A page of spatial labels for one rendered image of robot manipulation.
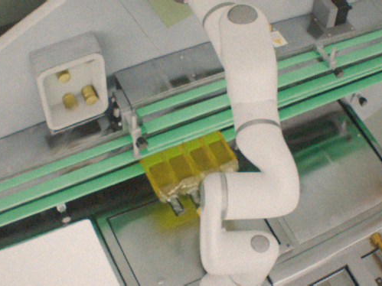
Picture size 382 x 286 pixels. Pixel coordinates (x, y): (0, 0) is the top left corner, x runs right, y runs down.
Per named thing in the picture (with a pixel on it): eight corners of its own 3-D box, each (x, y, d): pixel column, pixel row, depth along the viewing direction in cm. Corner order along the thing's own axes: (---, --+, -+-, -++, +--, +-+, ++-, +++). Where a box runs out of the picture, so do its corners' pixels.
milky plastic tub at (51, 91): (41, 109, 156) (50, 133, 152) (28, 53, 138) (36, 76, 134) (99, 89, 161) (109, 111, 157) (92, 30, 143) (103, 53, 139)
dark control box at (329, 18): (311, 11, 178) (326, 29, 173) (315, -7, 171) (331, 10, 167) (331, 7, 180) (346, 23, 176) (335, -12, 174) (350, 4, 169)
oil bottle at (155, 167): (131, 147, 167) (162, 207, 156) (130, 134, 163) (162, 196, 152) (149, 140, 169) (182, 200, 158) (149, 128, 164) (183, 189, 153)
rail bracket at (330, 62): (309, 49, 170) (334, 80, 163) (313, 31, 164) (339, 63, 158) (320, 46, 171) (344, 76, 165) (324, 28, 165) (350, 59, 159)
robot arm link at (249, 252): (262, 215, 125) (191, 218, 123) (284, 162, 107) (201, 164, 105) (270, 285, 116) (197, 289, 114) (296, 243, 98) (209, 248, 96)
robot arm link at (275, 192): (225, 118, 104) (233, 192, 97) (299, 118, 106) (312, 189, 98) (215, 160, 116) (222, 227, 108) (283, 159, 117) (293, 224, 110)
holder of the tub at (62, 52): (44, 120, 161) (52, 140, 157) (28, 52, 139) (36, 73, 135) (99, 99, 166) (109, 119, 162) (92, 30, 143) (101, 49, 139)
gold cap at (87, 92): (93, 92, 159) (98, 103, 157) (80, 95, 158) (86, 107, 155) (93, 83, 156) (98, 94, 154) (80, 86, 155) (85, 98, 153)
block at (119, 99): (112, 114, 163) (120, 133, 159) (109, 92, 155) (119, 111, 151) (123, 110, 164) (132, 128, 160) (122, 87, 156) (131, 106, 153)
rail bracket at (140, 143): (122, 137, 161) (139, 173, 154) (117, 96, 147) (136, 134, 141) (132, 133, 162) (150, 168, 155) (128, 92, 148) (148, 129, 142)
